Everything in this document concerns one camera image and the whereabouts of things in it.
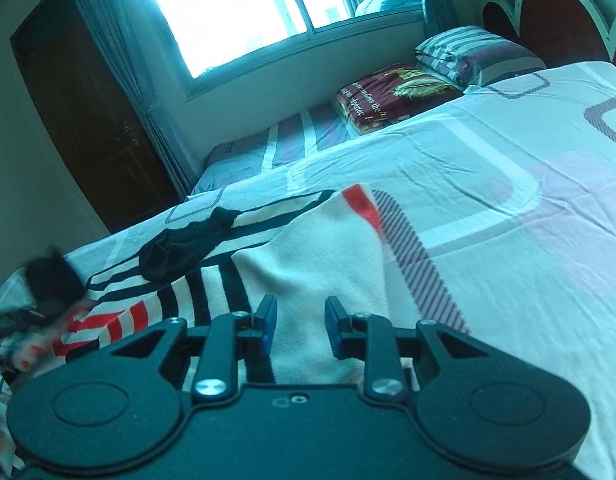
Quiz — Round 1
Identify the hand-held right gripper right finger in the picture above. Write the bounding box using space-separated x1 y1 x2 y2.
324 296 489 403

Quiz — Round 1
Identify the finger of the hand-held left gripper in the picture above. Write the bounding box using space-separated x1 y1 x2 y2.
0 249 88 337

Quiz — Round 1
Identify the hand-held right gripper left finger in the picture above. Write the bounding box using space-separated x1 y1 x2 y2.
110 294 279 403

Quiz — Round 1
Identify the white red black striped sweater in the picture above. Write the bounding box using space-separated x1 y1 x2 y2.
2 184 389 396

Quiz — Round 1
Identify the black garment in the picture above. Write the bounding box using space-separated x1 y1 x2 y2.
138 206 239 282

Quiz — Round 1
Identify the purple striped bed sheet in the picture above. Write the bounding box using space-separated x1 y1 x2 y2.
188 102 359 196

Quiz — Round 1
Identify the dark wooden door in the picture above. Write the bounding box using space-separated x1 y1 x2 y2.
10 0 181 233

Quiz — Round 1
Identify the maroon folded blanket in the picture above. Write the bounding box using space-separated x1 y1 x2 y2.
333 63 464 135

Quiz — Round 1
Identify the long grey curtain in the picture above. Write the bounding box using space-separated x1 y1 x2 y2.
60 0 209 201

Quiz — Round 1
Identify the grey striped pillow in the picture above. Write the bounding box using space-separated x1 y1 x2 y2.
415 25 548 86

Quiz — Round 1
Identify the window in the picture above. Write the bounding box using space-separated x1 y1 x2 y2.
128 0 423 81

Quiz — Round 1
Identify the light quilt bundle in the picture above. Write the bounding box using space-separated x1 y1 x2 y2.
355 0 423 18

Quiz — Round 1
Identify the short grey curtain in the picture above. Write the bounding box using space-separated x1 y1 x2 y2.
333 0 461 41

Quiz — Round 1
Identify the red and white headboard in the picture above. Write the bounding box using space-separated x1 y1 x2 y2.
480 0 616 73

